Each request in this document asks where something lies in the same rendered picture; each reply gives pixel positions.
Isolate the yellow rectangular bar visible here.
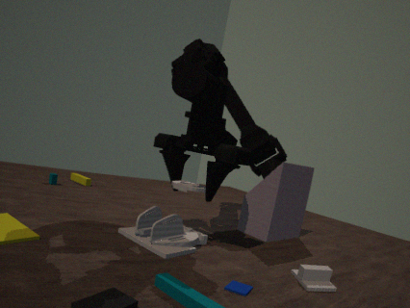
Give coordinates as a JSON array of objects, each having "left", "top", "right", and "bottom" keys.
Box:
[{"left": 70, "top": 173, "right": 91, "bottom": 186}]

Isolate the blue flat rectangular block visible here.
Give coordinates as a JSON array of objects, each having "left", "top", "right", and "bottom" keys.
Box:
[{"left": 224, "top": 280, "right": 253, "bottom": 295}]

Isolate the teal rectangular bar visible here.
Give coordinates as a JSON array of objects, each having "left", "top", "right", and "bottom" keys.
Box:
[{"left": 154, "top": 273, "right": 225, "bottom": 308}]

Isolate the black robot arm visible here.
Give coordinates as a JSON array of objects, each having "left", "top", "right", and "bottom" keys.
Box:
[{"left": 171, "top": 38, "right": 287, "bottom": 178}]

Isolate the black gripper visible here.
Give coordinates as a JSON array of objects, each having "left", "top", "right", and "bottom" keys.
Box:
[{"left": 154, "top": 107, "right": 252, "bottom": 201}]

